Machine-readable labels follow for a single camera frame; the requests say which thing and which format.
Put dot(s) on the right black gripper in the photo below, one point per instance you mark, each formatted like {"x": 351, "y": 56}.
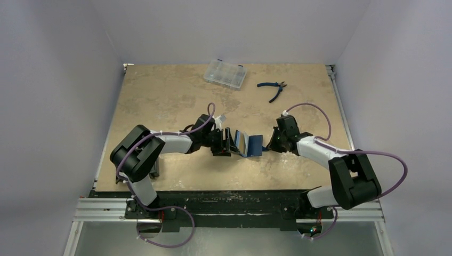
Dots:
{"x": 276, "y": 139}

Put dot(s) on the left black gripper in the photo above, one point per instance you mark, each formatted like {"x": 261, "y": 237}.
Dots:
{"x": 224, "y": 146}

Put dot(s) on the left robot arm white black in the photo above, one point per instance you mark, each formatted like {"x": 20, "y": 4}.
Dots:
{"x": 137, "y": 154}

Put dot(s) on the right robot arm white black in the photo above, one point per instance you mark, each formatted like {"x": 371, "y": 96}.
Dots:
{"x": 352, "y": 177}

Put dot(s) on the black card tray box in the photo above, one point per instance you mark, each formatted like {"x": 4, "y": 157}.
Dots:
{"x": 155, "y": 171}

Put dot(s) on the clear plastic organizer box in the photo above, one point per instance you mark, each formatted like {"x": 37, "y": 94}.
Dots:
{"x": 225, "y": 74}

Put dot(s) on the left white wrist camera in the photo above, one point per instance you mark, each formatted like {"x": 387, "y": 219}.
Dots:
{"x": 218, "y": 121}

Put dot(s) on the black aluminium mounting rail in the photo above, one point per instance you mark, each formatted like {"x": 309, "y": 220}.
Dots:
{"x": 278, "y": 209}

